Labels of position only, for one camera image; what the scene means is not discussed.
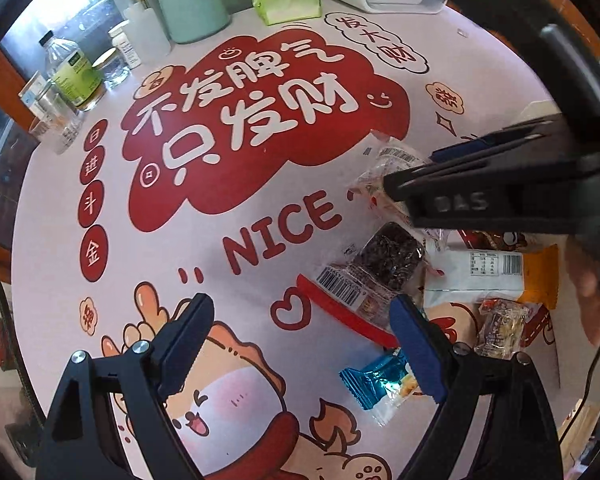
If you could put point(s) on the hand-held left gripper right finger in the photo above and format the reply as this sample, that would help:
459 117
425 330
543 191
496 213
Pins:
417 347

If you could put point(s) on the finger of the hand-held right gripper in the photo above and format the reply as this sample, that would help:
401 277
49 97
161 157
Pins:
510 142
505 195

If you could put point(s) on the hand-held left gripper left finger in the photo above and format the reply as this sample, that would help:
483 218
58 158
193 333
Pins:
182 355

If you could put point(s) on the blue snack packet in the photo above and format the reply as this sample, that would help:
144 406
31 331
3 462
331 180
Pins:
380 377

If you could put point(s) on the white cookie packet red print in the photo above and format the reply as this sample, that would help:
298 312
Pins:
472 272

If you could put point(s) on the clear nut bar packet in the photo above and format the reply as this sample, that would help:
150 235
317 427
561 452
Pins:
502 327

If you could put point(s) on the dark seed bar packet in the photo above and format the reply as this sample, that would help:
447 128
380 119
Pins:
392 255

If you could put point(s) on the clear white and red packet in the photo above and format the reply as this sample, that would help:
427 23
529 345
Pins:
380 170

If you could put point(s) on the person's right hand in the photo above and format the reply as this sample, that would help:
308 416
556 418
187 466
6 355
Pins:
590 295

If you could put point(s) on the printed pink table mat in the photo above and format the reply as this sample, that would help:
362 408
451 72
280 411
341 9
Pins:
205 200

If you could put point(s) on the clear drinking glass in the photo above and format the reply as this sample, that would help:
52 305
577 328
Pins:
55 122

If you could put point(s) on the green tissue pack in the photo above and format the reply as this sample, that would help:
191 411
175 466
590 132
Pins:
285 0

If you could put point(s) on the small glass jar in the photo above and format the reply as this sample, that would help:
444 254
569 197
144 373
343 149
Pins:
111 69

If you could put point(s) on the clear bottle with green label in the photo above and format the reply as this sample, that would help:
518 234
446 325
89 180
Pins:
75 72

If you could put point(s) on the small white and blue box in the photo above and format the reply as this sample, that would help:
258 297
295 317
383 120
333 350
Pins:
32 92

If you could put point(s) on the small white pill bottle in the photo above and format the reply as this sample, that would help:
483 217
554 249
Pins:
126 47

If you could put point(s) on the translucent white plastic bottle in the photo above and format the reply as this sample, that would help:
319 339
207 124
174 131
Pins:
147 30

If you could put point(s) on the teal canister with brown lid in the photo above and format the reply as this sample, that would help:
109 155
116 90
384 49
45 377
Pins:
192 5

